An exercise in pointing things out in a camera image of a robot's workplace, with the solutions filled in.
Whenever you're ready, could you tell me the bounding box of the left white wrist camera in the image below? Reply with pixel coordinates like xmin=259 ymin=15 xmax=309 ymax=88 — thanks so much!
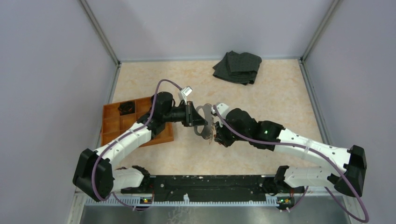
xmin=178 ymin=86 xmax=193 ymax=103

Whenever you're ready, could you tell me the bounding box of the black coiled cable red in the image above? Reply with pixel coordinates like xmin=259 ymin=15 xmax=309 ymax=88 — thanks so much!
xmin=118 ymin=101 xmax=135 ymax=116

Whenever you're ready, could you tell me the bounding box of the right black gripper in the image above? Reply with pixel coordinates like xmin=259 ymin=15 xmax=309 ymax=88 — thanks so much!
xmin=214 ymin=117 xmax=250 ymax=148

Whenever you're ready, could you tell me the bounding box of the grey cable duct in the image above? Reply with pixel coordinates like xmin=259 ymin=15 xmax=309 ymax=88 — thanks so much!
xmin=85 ymin=195 xmax=279 ymax=207

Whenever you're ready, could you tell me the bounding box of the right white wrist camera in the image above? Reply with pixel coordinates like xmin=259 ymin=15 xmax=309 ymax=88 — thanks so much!
xmin=212 ymin=103 xmax=230 ymax=119

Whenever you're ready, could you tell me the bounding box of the folded dark grey cloth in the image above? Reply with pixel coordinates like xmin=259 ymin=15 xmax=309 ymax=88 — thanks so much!
xmin=213 ymin=51 xmax=262 ymax=85

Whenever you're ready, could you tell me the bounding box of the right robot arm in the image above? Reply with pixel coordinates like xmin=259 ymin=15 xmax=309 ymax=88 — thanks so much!
xmin=212 ymin=104 xmax=367 ymax=197

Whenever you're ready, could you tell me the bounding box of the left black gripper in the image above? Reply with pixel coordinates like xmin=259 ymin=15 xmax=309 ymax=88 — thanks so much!
xmin=163 ymin=100 xmax=208 ymax=126

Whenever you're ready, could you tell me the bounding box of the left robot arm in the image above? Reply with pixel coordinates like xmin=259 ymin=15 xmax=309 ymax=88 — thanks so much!
xmin=72 ymin=91 xmax=208 ymax=202

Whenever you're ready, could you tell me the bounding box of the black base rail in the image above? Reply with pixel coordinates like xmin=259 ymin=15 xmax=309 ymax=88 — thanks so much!
xmin=121 ymin=175 xmax=304 ymax=203

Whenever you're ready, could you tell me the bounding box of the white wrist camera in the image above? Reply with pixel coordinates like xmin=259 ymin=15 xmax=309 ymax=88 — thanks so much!
xmin=212 ymin=103 xmax=230 ymax=119
xmin=178 ymin=86 xmax=193 ymax=103

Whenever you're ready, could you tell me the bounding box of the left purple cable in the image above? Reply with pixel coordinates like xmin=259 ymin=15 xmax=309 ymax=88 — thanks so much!
xmin=91 ymin=79 xmax=184 ymax=211

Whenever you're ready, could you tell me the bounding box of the orange compartment tray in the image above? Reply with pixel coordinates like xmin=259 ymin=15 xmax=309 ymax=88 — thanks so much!
xmin=100 ymin=96 xmax=175 ymax=148

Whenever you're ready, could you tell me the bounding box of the purple cable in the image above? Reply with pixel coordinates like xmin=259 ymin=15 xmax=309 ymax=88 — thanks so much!
xmin=212 ymin=105 xmax=370 ymax=223
xmin=91 ymin=79 xmax=184 ymax=211

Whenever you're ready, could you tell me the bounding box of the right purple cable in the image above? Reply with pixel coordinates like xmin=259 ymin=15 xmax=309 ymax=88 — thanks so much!
xmin=212 ymin=105 xmax=370 ymax=223

